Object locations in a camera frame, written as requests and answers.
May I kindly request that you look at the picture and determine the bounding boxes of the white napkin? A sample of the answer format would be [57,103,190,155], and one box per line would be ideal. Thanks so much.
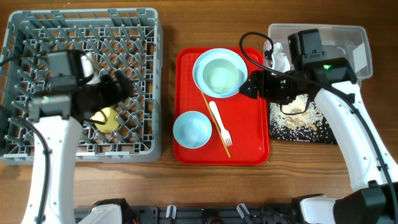
[271,42,290,73]

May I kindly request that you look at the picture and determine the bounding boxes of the yellow plastic cup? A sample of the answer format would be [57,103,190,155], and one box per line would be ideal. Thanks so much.
[91,107,119,133]

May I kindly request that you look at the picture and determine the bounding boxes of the green bowl with rice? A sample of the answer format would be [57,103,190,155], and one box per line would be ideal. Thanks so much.
[203,58,239,93]

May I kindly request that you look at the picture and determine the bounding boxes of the white plastic fork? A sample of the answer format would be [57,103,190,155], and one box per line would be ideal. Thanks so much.
[209,101,233,146]

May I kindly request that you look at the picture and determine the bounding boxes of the wooden chopstick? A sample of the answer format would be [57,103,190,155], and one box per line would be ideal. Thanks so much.
[201,92,231,158]

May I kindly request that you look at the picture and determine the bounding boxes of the light blue bowl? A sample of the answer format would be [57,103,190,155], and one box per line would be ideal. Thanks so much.
[173,111,212,149]

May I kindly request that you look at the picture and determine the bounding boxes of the light blue plate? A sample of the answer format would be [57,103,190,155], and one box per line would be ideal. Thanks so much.
[193,48,248,98]

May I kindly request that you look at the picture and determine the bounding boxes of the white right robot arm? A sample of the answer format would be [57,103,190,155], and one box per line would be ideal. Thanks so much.
[239,58,397,223]

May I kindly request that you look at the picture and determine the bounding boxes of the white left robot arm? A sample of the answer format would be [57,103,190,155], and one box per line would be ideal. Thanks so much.
[22,71,134,223]

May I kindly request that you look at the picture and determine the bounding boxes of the grey plastic dishwasher rack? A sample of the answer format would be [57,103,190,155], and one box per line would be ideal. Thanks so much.
[1,8,163,165]

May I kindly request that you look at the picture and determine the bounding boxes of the rice and peanut scraps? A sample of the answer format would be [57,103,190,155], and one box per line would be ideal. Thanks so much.
[269,94,330,141]

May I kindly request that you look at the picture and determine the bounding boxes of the black tray bin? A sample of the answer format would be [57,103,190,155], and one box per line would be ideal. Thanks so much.
[267,96,338,145]

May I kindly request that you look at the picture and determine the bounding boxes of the red plastic tray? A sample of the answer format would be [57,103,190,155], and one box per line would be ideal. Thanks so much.
[174,47,270,166]

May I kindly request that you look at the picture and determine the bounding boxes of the clear plastic bin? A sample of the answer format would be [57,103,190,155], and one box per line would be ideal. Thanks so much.
[264,23,373,84]

